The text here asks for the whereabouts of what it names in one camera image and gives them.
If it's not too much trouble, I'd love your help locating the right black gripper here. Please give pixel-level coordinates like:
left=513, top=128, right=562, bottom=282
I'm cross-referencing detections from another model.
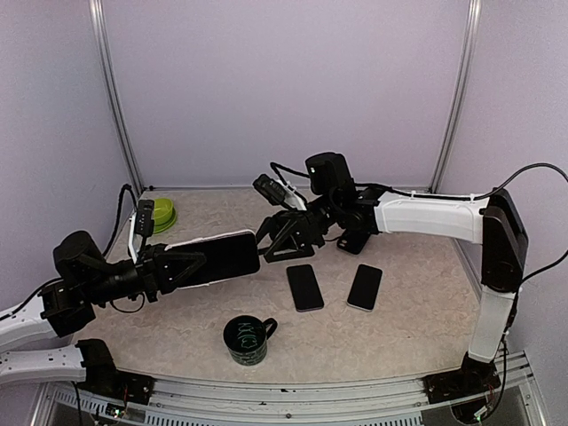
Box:
left=246, top=191, right=338, bottom=262

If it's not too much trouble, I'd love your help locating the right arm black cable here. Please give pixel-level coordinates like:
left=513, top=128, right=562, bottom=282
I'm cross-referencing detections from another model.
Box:
left=269, top=162, right=568, bottom=418

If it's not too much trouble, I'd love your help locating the aluminium frame post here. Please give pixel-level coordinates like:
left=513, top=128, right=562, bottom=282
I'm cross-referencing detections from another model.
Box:
left=89, top=0, right=144, bottom=196
left=429, top=0, right=483, bottom=193

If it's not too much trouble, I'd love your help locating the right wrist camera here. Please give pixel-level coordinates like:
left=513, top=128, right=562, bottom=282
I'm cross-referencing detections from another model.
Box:
left=253, top=174, right=307, bottom=211

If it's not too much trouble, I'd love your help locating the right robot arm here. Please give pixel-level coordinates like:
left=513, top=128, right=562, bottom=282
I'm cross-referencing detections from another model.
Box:
left=253, top=152, right=528, bottom=394

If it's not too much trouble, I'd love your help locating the black mug green print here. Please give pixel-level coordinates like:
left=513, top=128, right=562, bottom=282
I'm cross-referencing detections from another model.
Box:
left=223, top=315, right=278, bottom=367

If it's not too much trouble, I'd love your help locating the silver edged black phone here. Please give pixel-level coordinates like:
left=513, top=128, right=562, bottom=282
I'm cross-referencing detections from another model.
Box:
left=347, top=264, right=383, bottom=312

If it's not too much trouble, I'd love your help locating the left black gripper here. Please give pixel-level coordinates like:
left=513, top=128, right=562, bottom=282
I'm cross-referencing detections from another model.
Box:
left=83, top=242, right=205, bottom=304

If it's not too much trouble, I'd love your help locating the right aluminium frame post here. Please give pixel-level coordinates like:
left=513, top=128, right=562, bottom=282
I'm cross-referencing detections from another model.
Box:
left=429, top=0, right=483, bottom=193

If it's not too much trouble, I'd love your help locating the large black phone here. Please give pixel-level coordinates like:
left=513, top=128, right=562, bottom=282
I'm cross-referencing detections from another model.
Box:
left=187, top=230, right=261, bottom=286

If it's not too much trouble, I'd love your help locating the purple edged black phone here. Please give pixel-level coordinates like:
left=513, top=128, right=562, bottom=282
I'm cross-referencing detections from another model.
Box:
left=286, top=264, right=325, bottom=312

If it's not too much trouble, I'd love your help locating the green plastic plate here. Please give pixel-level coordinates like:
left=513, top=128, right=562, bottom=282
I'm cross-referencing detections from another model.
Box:
left=154, top=209, right=178, bottom=233

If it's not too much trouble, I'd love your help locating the front aluminium rail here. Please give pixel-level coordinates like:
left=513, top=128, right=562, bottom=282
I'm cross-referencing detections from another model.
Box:
left=30, top=352, right=547, bottom=426

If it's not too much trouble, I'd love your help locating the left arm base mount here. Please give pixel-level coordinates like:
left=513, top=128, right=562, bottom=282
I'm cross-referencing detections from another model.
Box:
left=75, top=339, right=155, bottom=406

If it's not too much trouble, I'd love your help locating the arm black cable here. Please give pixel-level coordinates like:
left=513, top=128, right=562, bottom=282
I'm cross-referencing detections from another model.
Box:
left=0, top=184, right=147, bottom=426
left=269, top=162, right=568, bottom=418

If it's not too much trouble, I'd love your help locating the left aluminium frame post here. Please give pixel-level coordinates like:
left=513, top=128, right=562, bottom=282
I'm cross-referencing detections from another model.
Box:
left=89, top=0, right=144, bottom=196

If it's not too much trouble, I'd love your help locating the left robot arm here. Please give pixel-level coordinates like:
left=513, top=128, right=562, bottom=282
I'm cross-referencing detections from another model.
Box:
left=1, top=231, right=206, bottom=395

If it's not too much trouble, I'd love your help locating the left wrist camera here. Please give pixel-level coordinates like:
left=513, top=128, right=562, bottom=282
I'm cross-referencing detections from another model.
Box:
left=128, top=200, right=154, bottom=264

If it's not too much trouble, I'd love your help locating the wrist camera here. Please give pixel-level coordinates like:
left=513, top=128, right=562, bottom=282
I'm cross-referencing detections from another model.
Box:
left=253, top=174, right=307, bottom=211
left=128, top=200, right=154, bottom=264

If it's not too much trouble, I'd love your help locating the black phone case right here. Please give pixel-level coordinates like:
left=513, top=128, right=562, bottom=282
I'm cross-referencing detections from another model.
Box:
left=336, top=231, right=370, bottom=256

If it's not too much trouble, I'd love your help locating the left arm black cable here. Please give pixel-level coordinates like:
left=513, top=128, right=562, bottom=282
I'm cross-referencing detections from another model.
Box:
left=0, top=184, right=147, bottom=426

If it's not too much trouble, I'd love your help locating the green plastic bowl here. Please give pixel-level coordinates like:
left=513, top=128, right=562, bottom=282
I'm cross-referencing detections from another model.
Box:
left=153, top=198, right=175, bottom=226

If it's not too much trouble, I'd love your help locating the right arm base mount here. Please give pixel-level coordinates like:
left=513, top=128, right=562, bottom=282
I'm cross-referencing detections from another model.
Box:
left=423, top=361, right=501, bottom=404

